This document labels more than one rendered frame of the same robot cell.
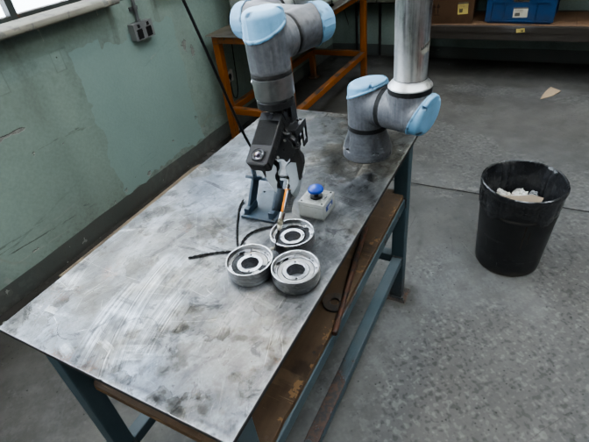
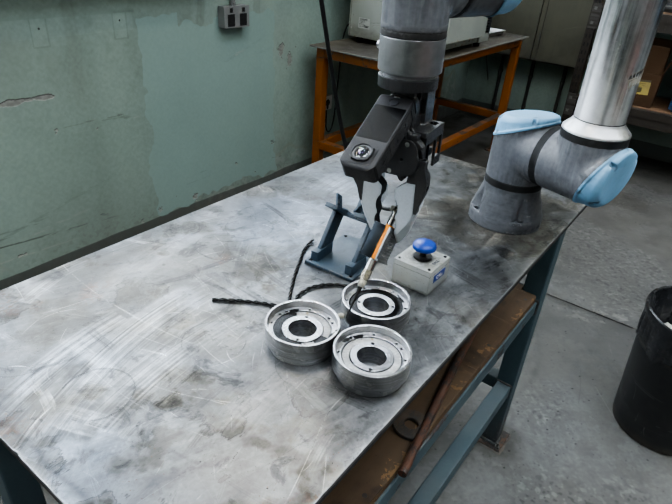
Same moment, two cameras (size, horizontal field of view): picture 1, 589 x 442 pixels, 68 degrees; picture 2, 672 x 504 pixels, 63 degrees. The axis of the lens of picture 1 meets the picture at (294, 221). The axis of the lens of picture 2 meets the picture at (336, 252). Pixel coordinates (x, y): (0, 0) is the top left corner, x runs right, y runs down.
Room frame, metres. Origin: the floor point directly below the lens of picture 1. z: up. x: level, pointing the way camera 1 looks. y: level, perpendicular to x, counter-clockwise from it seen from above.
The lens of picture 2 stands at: (0.13, 0.04, 1.32)
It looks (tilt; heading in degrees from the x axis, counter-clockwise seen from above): 31 degrees down; 3
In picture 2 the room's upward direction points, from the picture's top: 4 degrees clockwise
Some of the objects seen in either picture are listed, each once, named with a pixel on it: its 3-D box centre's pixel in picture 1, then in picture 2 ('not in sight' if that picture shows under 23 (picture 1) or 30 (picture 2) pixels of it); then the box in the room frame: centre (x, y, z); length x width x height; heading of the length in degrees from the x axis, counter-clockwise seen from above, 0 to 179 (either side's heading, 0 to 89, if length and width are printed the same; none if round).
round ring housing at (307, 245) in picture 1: (293, 238); (375, 308); (0.81, 0.01, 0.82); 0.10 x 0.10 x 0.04
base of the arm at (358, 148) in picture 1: (367, 137); (509, 197); (1.22, -0.25, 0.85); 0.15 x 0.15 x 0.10
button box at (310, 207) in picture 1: (317, 202); (422, 266); (0.94, -0.07, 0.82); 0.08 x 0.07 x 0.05; 148
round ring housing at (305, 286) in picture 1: (295, 273); (371, 361); (0.69, 0.01, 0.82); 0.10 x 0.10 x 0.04
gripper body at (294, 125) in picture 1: (280, 125); (405, 123); (0.80, 0.00, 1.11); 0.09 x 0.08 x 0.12; 155
